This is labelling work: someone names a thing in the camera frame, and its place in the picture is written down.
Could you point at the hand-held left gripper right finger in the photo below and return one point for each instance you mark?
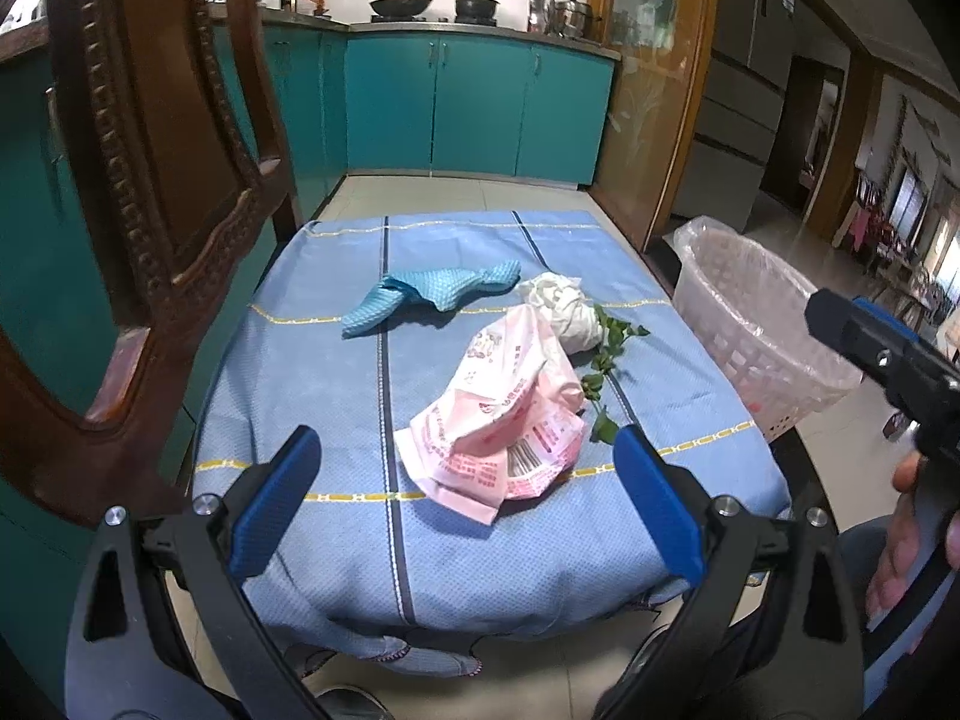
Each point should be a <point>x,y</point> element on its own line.
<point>656,502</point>

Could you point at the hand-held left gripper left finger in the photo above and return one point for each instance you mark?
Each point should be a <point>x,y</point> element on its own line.
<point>274,502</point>

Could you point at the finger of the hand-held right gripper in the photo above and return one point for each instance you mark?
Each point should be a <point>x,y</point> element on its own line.
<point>892,320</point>
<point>840,322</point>

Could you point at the white plastic waste basket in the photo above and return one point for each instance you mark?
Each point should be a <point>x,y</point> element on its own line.
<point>742,315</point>

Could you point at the pink printed plastic bag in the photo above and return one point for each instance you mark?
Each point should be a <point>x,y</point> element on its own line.
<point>487,420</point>

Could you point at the person's right hand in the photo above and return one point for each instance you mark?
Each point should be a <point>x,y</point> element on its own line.
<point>900,547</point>

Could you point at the pink hanging garment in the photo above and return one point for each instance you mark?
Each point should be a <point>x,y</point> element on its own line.
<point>856,229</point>

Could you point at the blue checked tablecloth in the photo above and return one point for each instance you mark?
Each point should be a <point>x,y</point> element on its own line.
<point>337,390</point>

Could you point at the green leafy sprig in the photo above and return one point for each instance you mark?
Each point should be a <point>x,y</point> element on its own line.
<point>611,337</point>

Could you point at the person's leg in jeans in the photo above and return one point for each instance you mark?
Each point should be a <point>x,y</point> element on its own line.
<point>855,555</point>

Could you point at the clear plastic bin liner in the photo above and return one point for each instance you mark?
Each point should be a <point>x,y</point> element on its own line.
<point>690,229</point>

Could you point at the white knotted plastic bag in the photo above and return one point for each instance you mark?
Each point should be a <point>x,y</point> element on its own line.
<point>570,315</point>

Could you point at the teal cloth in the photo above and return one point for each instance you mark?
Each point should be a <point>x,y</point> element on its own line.
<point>390,300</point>

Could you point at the grey refrigerator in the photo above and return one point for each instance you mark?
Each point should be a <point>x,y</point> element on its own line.
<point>735,90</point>

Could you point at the wood framed glass door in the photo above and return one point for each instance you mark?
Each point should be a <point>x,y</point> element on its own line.
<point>645,105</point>

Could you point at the carved wooden chair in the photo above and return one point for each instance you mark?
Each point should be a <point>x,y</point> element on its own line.
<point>165,127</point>

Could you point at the steel stock pot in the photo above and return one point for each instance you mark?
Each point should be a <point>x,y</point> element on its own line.
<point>577,19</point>

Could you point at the steel pot lid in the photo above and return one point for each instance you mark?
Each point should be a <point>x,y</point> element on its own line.
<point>540,7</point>

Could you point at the black cooking pot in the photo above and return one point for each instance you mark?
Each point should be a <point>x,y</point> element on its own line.
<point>475,7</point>

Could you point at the gas stove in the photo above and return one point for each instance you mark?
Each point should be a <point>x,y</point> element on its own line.
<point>435,19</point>

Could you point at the black wok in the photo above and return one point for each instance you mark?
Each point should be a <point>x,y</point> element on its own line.
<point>401,6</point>

